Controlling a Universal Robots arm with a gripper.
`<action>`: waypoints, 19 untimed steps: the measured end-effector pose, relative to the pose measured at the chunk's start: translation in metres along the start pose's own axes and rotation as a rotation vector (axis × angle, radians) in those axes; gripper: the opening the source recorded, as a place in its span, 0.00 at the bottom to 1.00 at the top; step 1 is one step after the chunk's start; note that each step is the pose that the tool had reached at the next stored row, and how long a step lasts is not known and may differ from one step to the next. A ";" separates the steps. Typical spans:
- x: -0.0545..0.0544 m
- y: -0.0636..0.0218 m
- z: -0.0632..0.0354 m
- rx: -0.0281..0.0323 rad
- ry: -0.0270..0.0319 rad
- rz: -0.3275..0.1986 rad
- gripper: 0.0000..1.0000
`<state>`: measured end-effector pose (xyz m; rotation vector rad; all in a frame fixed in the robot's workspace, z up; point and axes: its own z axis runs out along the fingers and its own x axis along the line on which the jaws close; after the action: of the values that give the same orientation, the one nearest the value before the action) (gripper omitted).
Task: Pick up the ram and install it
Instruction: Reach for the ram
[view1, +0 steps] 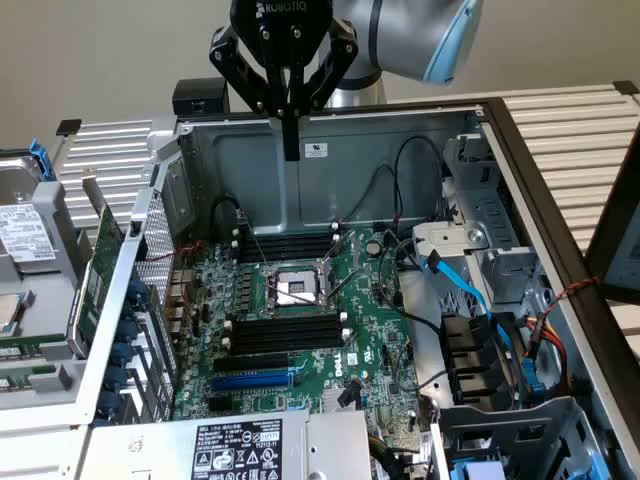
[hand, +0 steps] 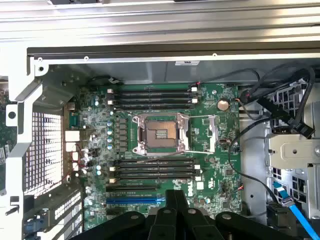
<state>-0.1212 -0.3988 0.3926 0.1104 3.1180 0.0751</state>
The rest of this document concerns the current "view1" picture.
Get metal socket cover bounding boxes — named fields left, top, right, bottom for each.
left=320, top=229, right=361, bottom=302

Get dark framed monitor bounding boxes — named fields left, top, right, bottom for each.
left=583, top=132, right=640, bottom=306

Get black box with port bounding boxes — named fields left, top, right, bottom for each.
left=172, top=77, right=231, bottom=117

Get blue expansion slot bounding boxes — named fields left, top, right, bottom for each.
left=209, top=367, right=307, bottom=395

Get thick black power cable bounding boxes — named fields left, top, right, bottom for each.
left=209, top=196, right=247, bottom=236

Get open silver PC case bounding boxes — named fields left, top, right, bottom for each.
left=69, top=97, right=640, bottom=480

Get silver hard drive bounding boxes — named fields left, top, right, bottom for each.
left=0, top=144, right=96, bottom=411

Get black wire plug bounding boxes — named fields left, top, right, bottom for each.
left=339, top=379, right=362, bottom=409

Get RAM slot white latches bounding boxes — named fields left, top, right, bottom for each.
left=231, top=223, right=339, bottom=243
left=223, top=310, right=350, bottom=341
left=231, top=234, right=341, bottom=256
left=221, top=327, right=352, bottom=358

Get grey metal drive cage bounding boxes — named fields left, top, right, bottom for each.
left=430, top=396, right=604, bottom=480

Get thin black wire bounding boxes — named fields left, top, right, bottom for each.
left=392, top=135, right=447, bottom=236
left=343, top=164, right=401, bottom=224

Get blue plastic latch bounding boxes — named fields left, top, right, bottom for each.
left=519, top=357, right=546, bottom=397

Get green graphics card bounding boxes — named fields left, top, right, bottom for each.
left=66, top=167, right=126, bottom=359

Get CPU socket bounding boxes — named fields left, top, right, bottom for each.
left=259, top=259, right=341, bottom=317

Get red black twisted wire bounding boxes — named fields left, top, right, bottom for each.
left=544, top=276, right=601, bottom=326
left=174, top=239, right=207, bottom=321

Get red yellow orange wire bundle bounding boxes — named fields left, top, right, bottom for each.
left=522, top=313, right=571, bottom=396

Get thin metal locking lever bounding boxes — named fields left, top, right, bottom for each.
left=237, top=210, right=275, bottom=270
left=265, top=282, right=324, bottom=306

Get silver power supply unit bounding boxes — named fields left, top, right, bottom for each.
left=89, top=409, right=371, bottom=480

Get blue plastic disk rail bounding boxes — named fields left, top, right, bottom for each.
left=28, top=137, right=57, bottom=182

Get yellow black braided cable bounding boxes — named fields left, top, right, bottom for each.
left=368, top=432, right=401, bottom=471

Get long black expansion slot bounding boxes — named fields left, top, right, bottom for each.
left=213, top=351, right=290, bottom=375

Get silver CPU chip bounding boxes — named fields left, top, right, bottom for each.
left=0, top=288, right=37, bottom=336

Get light blue SATA wire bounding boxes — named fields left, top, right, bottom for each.
left=423, top=251, right=511, bottom=361

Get RAM slot black latches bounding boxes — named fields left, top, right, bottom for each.
left=232, top=329, right=345, bottom=350
left=233, top=314, right=343, bottom=332

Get white label sticker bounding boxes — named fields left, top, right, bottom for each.
left=299, top=139, right=331, bottom=160

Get green Dell motherboard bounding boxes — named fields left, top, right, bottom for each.
left=172, top=227, right=426, bottom=451

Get silver metal disk bay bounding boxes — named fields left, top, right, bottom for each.
left=412, top=133, right=541, bottom=306

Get silver hard disk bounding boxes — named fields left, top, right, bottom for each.
left=0, top=153, right=64, bottom=274

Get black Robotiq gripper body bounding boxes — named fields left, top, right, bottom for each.
left=229, top=0, right=334, bottom=69

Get silver finned chipset heatsink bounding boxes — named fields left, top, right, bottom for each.
left=322, top=387, right=362, bottom=414

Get blue plastic block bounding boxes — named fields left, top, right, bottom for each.
left=452, top=459, right=507, bottom=480

